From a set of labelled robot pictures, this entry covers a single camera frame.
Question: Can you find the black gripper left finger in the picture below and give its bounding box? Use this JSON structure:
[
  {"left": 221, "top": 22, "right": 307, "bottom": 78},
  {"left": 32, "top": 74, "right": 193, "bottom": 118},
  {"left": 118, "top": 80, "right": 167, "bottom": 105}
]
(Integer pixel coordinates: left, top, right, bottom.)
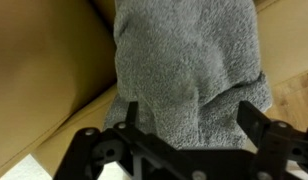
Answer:
[{"left": 52, "top": 100, "right": 152, "bottom": 180}]

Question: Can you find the brown armchair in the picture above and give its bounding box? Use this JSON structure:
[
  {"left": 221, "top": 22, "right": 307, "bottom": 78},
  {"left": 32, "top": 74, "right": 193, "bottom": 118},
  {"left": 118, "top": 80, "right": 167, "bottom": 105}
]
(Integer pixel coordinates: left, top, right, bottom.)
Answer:
[{"left": 0, "top": 0, "right": 308, "bottom": 178}]

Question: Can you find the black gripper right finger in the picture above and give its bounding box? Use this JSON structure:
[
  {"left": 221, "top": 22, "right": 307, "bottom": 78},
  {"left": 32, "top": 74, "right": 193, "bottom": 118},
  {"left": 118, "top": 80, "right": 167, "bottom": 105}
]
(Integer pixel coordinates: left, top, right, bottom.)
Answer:
[{"left": 236, "top": 99, "right": 308, "bottom": 180}]

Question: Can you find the grey towel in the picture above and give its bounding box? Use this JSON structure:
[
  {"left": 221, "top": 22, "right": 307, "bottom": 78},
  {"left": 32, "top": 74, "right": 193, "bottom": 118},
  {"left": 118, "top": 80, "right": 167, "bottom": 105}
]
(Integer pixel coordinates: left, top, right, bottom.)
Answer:
[{"left": 102, "top": 0, "right": 274, "bottom": 150}]

